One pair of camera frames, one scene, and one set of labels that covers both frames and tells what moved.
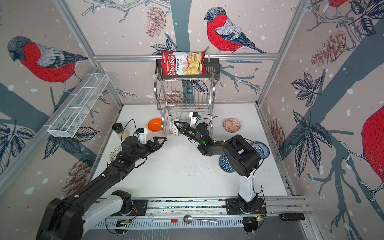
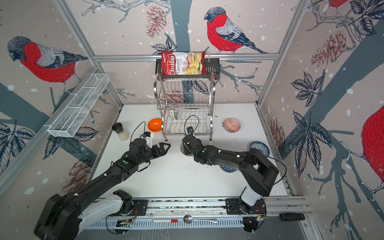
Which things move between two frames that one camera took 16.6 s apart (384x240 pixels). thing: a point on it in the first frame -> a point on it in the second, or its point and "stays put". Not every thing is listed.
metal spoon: [188, 219] stays put
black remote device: [291, 216] stays put
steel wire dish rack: [187, 99] stays put
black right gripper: [185, 129] -> [198, 141]
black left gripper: [156, 142] -> [161, 148]
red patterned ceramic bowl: [232, 125] stays put
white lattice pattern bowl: [113, 154] -> [182, 149]
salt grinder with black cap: [118, 127] stays put
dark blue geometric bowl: [225, 164] stays put
